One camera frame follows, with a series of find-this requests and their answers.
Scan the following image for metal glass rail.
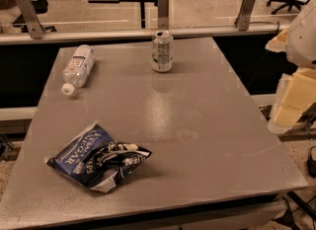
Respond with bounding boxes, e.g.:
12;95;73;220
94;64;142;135
0;23;289;45

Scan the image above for clear plastic water bottle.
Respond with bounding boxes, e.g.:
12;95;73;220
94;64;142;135
61;44;95;96

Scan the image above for middle metal rail bracket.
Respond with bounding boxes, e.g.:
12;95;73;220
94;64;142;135
157;0;169;30

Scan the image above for black cable plug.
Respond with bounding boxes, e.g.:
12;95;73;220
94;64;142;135
307;146;316;178

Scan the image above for metal rail bracket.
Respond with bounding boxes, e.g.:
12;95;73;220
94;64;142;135
234;0;256;31
15;0;44;39
157;0;169;30

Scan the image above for right metal rail bracket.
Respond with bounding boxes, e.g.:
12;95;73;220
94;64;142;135
234;0;256;31

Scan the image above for left metal rail bracket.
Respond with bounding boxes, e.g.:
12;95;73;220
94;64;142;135
15;0;44;39

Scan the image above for blue chip bag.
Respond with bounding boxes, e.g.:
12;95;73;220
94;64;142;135
46;122;151;193

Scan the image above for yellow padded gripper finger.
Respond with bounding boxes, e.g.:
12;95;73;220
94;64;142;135
268;67;316;134

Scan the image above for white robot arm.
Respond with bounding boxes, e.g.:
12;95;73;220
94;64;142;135
266;0;316;134

